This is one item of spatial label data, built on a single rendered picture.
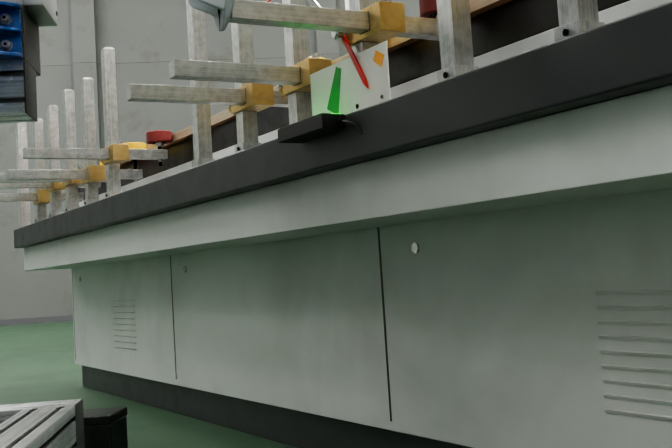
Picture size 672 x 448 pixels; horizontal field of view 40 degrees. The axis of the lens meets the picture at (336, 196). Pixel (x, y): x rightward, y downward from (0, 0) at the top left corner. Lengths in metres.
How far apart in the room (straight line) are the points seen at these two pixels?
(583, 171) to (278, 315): 1.32
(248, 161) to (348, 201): 0.35
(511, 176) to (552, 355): 0.38
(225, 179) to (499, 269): 0.69
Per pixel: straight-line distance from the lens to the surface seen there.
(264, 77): 1.75
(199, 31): 2.33
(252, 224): 2.03
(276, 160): 1.83
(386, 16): 1.56
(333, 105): 1.67
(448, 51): 1.41
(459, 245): 1.73
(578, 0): 1.22
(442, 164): 1.44
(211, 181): 2.13
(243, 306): 2.58
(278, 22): 1.50
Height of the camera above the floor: 0.43
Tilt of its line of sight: 5 degrees up
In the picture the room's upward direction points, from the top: 4 degrees counter-clockwise
